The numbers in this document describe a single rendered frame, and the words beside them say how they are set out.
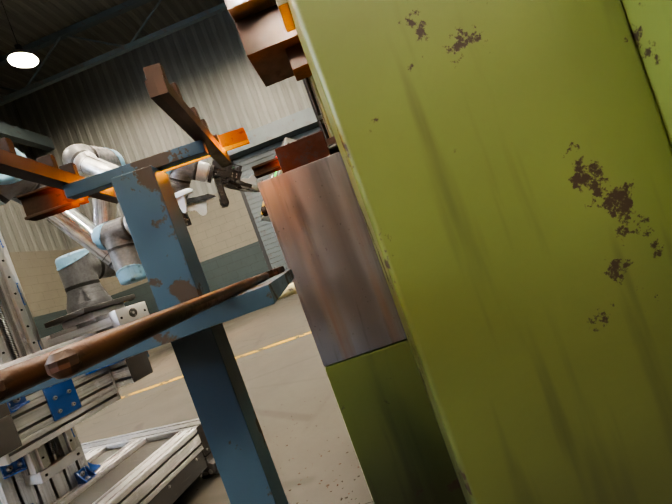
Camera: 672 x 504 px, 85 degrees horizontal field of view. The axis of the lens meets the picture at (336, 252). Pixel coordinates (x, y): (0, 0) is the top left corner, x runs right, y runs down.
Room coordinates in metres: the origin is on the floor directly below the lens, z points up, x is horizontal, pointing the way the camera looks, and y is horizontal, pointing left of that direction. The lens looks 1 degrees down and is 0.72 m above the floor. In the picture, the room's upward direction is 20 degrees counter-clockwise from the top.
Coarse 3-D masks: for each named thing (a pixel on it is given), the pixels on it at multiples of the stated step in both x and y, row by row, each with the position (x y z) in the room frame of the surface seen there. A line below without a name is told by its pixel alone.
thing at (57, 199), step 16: (240, 128) 0.66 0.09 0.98; (224, 144) 0.66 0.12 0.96; (240, 144) 0.68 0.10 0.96; (192, 160) 0.67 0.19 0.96; (32, 192) 0.64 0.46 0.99; (48, 192) 0.65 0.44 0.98; (64, 192) 0.63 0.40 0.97; (32, 208) 0.64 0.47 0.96; (48, 208) 0.65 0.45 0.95; (64, 208) 0.65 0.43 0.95
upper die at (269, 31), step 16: (256, 16) 0.96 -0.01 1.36; (272, 16) 0.96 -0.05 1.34; (240, 32) 0.97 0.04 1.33; (256, 32) 0.96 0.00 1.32; (272, 32) 0.96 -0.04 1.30; (288, 32) 0.96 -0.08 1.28; (256, 48) 0.97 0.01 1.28; (272, 48) 0.98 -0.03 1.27; (256, 64) 1.02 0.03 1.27; (272, 64) 1.05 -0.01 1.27; (288, 64) 1.08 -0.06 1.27; (272, 80) 1.14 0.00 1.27
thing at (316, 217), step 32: (320, 160) 0.82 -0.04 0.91; (288, 192) 0.82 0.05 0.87; (320, 192) 0.82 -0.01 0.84; (352, 192) 0.81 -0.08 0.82; (288, 224) 0.82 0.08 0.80; (320, 224) 0.82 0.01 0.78; (352, 224) 0.81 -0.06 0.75; (288, 256) 0.83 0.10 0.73; (320, 256) 0.82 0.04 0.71; (352, 256) 0.82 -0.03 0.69; (320, 288) 0.82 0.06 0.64; (352, 288) 0.82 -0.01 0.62; (384, 288) 0.81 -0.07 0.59; (320, 320) 0.83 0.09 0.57; (352, 320) 0.82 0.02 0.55; (384, 320) 0.82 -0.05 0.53; (320, 352) 0.83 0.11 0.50; (352, 352) 0.82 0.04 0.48
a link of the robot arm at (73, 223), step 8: (40, 184) 1.09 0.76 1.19; (16, 200) 1.07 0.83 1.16; (56, 216) 1.11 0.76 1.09; (64, 216) 1.11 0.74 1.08; (72, 216) 1.12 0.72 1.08; (80, 216) 1.14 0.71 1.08; (56, 224) 1.12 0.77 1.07; (64, 224) 1.11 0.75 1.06; (72, 224) 1.12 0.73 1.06; (80, 224) 1.13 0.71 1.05; (88, 224) 1.14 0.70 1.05; (64, 232) 1.13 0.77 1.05; (72, 232) 1.12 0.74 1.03; (80, 232) 1.12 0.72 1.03; (88, 232) 1.13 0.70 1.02; (80, 240) 1.13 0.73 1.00; (88, 240) 1.13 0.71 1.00; (88, 248) 1.14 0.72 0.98; (96, 248) 1.14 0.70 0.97; (96, 256) 1.15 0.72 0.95; (104, 256) 1.15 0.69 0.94
